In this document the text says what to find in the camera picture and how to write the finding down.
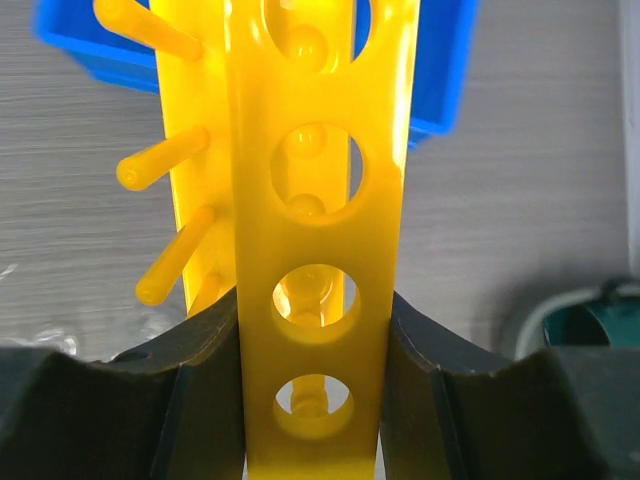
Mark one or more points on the blue plastic divided bin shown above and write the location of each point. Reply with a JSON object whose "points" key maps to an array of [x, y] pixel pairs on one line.
{"points": [[444, 44]]}

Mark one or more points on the teal object with black cord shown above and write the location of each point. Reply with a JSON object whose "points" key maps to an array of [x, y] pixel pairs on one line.
{"points": [[610, 317]]}

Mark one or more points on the yellow test tube rack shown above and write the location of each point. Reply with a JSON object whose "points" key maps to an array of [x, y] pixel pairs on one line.
{"points": [[286, 151]]}

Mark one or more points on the dark green tray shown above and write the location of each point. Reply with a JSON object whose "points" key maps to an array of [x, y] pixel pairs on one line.
{"points": [[522, 336]]}

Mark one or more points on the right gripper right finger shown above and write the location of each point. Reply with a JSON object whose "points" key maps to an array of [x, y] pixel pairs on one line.
{"points": [[453, 410]]}

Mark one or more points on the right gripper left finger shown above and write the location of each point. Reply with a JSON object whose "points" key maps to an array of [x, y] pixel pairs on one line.
{"points": [[170, 408]]}

